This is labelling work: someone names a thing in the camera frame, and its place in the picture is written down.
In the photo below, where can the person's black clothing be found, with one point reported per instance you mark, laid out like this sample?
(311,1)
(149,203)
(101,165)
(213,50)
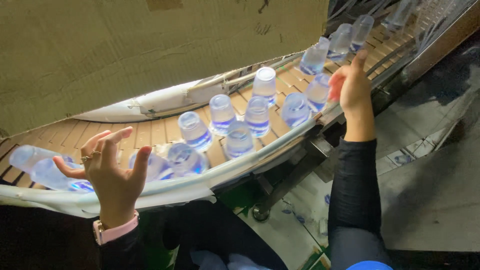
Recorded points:
(45,240)

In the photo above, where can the discarded clear plastic cup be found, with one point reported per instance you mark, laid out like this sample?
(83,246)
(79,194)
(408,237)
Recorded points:
(323,226)
(287,208)

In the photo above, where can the long white wrapped guide rail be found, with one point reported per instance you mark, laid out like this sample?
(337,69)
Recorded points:
(232,167)

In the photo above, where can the metal conveyor frame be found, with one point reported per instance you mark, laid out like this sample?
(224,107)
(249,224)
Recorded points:
(431,56)

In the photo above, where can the pink wristwatch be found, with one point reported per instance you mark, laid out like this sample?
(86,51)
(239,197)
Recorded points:
(120,230)

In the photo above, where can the large brown cardboard sheet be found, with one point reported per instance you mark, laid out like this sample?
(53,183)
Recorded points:
(131,48)

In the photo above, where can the short white wrapped guide rail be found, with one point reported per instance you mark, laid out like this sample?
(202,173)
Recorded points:
(168,101)

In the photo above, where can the blue fabric piece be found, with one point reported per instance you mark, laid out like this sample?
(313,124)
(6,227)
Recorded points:
(369,266)

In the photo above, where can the person's right hand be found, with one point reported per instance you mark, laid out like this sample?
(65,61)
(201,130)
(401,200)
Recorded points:
(354,92)

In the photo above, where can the person's left hand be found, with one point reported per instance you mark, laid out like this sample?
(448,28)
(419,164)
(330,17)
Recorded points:
(112,183)

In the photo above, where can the tan slatted conveyor belt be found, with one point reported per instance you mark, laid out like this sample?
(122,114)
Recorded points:
(150,132)

